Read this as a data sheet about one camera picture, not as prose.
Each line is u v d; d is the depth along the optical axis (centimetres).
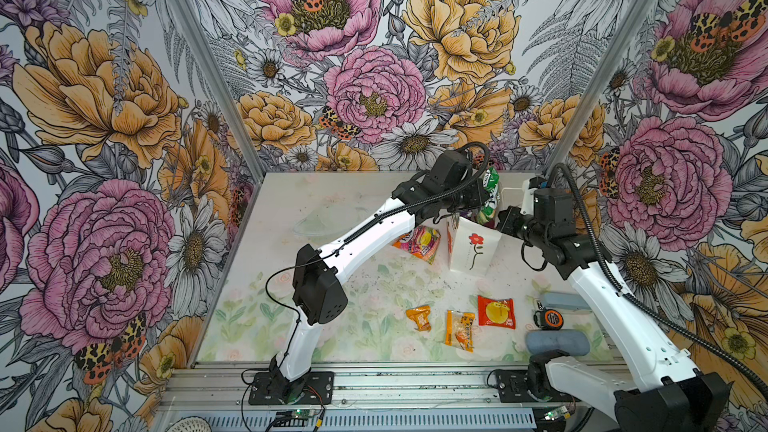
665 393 37
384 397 73
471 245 81
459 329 83
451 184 56
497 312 86
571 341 78
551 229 56
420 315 85
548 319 82
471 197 67
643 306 44
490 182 75
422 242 97
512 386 74
